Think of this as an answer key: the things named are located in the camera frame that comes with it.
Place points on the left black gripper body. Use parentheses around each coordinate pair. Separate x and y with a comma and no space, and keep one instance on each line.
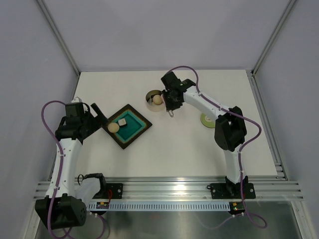
(92,124)

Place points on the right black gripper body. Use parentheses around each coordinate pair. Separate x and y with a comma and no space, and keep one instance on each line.
(171,103)

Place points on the round bun top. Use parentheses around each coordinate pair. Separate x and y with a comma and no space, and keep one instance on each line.
(156,100)

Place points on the round bun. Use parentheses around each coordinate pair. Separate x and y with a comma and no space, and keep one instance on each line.
(113,127)
(156,100)

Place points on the round metal lunch tin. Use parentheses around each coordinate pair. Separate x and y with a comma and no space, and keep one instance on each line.
(149,104)

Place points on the dark square teal plate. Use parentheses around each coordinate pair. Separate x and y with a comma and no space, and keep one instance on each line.
(137,124)

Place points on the green round lid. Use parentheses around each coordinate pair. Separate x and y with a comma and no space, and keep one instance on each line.
(206,121)

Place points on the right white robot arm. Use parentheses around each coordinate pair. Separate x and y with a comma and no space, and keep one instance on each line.
(230,129)

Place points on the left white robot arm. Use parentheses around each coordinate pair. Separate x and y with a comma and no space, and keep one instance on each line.
(64,205)

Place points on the round bun left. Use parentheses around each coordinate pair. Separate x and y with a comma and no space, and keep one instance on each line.
(113,127)

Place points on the small tofu cube upper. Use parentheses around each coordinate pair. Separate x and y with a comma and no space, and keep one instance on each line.
(122,122)

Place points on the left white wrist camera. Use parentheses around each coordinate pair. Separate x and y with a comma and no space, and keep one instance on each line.
(76,100)

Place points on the left black base bracket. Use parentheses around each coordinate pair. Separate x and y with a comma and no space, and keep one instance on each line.
(114,190)

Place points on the black base bracket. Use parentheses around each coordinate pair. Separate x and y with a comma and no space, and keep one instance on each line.
(114,190)
(223,191)

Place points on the aluminium mounting rail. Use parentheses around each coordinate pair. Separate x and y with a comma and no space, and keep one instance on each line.
(191,194)

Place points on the right black base bracket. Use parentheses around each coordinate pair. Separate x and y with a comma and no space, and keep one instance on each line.
(223,191)

